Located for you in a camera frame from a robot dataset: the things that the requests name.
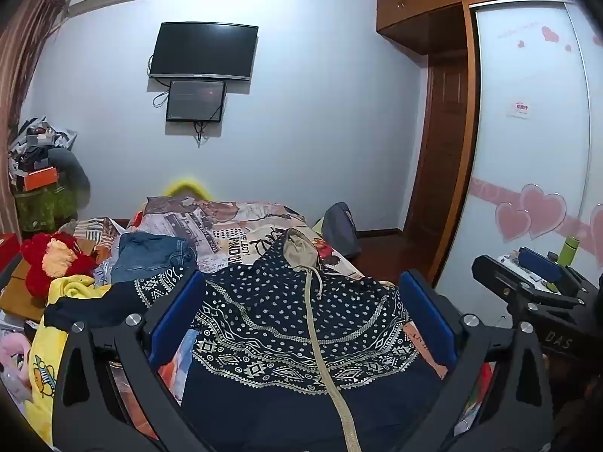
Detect red plush toy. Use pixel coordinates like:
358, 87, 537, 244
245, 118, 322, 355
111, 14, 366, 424
20, 233, 97, 298

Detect printed blanket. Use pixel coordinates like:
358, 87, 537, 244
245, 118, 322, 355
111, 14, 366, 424
70, 195, 495, 438

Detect small black monitor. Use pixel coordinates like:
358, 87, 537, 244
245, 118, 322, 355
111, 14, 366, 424
165, 80, 228, 123

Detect striped cloth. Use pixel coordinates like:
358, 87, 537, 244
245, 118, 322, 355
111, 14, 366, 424
75, 218, 125, 264

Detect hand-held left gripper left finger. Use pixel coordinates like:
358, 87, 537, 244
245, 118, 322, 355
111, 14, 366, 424
51, 267, 209, 452

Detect striped brown curtain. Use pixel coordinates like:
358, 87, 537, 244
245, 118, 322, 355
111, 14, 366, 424
0, 0, 76, 246

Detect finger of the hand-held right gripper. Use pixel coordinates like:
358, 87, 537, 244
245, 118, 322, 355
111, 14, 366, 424
472, 254, 585, 309
517, 247, 599, 302

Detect grey backpack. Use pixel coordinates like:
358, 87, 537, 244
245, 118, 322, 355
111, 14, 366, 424
320, 202, 361, 257

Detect white paper label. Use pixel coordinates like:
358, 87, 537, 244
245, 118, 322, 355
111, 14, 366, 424
506, 99, 533, 121

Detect yellow cartoon print cloth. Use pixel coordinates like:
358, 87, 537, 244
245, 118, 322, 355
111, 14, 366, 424
26, 275, 114, 448

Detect pink plush toy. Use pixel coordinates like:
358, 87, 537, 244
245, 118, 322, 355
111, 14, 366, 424
0, 334, 34, 406

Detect yellow curved tube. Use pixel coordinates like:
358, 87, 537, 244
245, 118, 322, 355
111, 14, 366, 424
162, 178, 213, 199

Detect large black television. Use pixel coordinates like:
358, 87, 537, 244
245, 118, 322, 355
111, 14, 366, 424
148, 22, 259, 81

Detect cardboard box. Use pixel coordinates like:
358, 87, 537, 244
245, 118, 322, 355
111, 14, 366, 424
0, 259, 48, 321

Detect blue jeans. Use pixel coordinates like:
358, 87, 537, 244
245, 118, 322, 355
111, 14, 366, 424
110, 233, 199, 286

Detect navy patterned hoodie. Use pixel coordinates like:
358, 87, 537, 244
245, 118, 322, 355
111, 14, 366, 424
44, 228, 453, 452

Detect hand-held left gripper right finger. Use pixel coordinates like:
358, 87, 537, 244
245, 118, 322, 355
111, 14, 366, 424
398, 268, 554, 452

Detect green patterned cloth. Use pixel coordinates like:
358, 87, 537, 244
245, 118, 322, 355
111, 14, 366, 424
14, 183, 78, 236

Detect wooden overhead cabinet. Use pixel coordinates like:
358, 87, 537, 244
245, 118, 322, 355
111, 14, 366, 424
376, 0, 573, 52

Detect green bottle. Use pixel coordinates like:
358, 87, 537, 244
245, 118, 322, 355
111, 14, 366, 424
558, 235, 579, 267

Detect red box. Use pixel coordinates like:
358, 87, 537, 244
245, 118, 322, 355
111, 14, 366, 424
0, 233, 22, 288

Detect orange box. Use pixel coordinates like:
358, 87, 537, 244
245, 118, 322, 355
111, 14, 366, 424
23, 167, 60, 191

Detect wooden door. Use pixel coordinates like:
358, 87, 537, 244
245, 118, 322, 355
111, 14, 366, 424
415, 52, 472, 274

